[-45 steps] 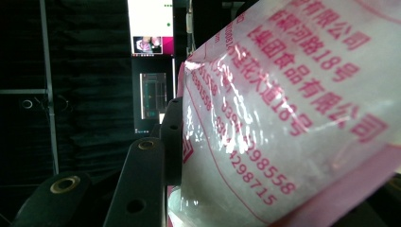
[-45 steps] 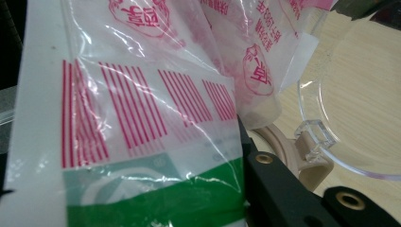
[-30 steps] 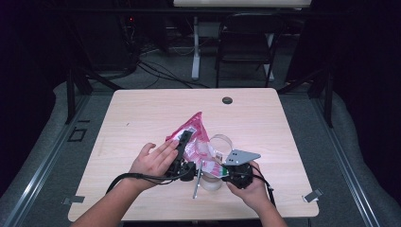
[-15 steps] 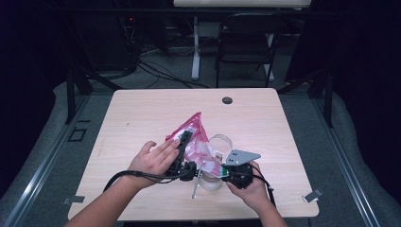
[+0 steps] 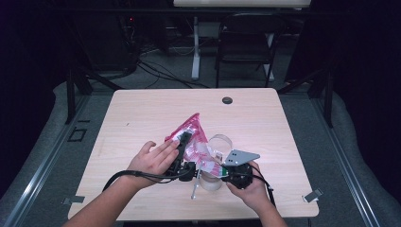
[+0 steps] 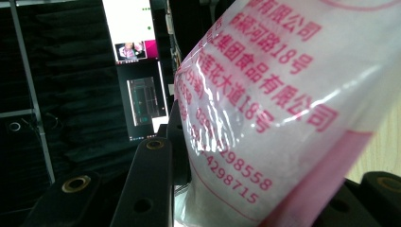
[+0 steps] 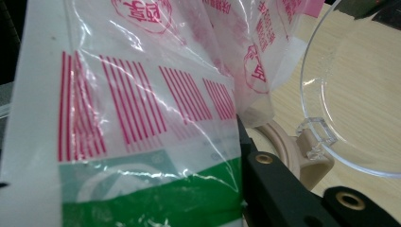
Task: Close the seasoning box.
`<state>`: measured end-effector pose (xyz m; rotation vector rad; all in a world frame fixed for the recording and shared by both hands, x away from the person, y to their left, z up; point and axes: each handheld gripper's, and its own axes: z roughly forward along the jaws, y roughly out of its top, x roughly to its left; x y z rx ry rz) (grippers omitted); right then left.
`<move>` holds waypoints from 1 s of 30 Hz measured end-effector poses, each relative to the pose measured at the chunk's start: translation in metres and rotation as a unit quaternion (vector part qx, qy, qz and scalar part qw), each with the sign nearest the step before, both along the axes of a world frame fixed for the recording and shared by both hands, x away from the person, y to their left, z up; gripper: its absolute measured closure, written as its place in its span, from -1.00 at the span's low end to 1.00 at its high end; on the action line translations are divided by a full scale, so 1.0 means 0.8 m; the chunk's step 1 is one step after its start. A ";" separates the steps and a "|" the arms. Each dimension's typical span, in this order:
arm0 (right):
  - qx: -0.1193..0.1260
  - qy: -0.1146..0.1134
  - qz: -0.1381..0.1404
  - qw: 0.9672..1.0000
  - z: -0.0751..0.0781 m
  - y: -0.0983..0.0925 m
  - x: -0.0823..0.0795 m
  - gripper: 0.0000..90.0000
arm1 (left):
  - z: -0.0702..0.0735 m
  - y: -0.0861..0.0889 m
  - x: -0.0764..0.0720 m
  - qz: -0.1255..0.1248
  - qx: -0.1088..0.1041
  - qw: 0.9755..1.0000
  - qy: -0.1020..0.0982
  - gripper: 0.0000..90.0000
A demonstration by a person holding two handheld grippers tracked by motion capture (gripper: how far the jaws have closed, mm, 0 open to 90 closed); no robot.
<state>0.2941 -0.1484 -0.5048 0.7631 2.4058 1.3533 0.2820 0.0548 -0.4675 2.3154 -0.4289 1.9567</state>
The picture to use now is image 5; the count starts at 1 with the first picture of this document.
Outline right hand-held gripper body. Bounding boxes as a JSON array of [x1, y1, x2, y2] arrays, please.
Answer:
[[221, 149, 261, 190]]

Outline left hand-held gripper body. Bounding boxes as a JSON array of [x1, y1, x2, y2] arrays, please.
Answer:
[[169, 158, 203, 201]]

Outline pink printed plastic bag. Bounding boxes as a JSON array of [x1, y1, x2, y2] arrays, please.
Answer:
[[164, 113, 230, 178]]

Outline person's left hand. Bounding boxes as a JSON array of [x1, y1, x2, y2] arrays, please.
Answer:
[[127, 140, 182, 191]]

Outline person's right hand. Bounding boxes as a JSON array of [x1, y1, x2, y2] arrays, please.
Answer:
[[225, 160, 273, 214]]

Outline grey tape piece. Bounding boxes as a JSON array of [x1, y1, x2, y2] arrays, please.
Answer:
[[302, 188, 324, 203], [61, 195, 86, 206]]

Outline black metal stand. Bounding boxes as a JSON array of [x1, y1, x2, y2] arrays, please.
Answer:
[[64, 67, 124, 125], [277, 67, 335, 129]]

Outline grey metal box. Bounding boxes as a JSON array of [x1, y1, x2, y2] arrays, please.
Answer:
[[198, 22, 221, 39]]

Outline black folding chair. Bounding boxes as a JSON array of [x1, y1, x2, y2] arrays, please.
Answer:
[[215, 12, 287, 89]]

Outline dark computer case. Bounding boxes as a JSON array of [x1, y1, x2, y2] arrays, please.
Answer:
[[91, 12, 140, 72]]

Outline chair in background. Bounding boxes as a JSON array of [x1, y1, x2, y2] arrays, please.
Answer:
[[172, 0, 311, 82]]

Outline right hand-held gripper black cable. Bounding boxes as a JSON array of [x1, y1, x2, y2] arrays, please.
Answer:
[[250, 165, 277, 208]]

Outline hand-held gripper black cable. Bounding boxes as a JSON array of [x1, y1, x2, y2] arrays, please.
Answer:
[[102, 169, 191, 193], [250, 165, 277, 208]]

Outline left hand-held gripper black cable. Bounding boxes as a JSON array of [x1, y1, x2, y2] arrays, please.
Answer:
[[102, 169, 191, 193]]

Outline black floor cables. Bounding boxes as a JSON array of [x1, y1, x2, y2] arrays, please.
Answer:
[[136, 46, 211, 90]]

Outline metal floor rail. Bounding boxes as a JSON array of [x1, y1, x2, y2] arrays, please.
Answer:
[[3, 94, 91, 227], [310, 94, 381, 227]]

